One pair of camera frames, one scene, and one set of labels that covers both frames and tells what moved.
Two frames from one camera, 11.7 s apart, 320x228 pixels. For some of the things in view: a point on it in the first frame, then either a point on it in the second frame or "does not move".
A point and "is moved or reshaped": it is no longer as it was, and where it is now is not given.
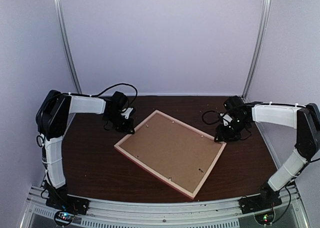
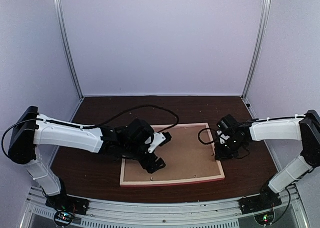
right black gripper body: [233, 132] → [230, 150]
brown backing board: [179, 153] is moved or reshaped
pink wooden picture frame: [177, 153] → [172, 181]
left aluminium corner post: [57, 2] does not move
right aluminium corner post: [265, 16] does not move
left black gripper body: [118, 123] → [146, 163]
